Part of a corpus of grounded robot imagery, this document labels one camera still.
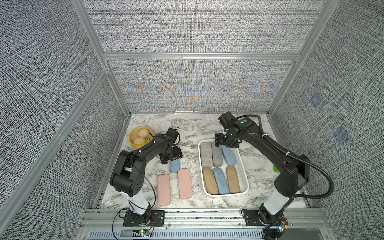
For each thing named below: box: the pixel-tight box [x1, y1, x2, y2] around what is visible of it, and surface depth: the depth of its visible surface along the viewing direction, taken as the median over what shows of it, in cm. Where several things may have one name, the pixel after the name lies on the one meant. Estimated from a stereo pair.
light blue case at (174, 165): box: [169, 158, 180, 173], surface depth 91 cm
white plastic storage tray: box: [198, 138, 250, 198], surface depth 87 cm
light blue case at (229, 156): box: [221, 146, 237, 166], surface depth 95 cm
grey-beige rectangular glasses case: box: [200, 142, 213, 168], surface depth 90 cm
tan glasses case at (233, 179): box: [226, 166, 241, 194], surface depth 85 cm
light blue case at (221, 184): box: [213, 167, 230, 194], surface depth 84 cm
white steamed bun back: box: [138, 128, 150, 138], surface depth 105 cm
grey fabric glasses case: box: [211, 142, 223, 168], surface depth 90 cm
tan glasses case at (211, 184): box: [202, 167, 219, 195], surface depth 83 cm
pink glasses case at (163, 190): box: [157, 174, 171, 207], surface depth 82 cm
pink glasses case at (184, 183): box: [178, 168, 192, 199], surface depth 85 cm
